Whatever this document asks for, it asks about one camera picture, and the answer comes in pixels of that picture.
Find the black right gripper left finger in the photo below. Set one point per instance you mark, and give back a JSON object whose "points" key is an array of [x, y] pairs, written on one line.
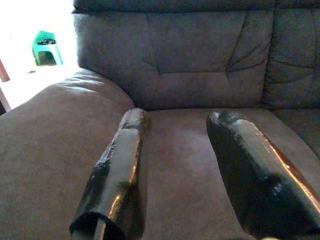
{"points": [[117, 160]]}

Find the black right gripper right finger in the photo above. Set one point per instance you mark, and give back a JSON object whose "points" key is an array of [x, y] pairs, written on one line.
{"points": [[250, 170]]}

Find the grey-brown fabric sofa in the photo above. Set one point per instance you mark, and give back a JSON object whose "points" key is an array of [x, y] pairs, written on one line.
{"points": [[195, 62]]}

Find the green plastic stool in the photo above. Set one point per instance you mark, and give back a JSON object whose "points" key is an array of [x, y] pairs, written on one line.
{"points": [[53, 51]]}

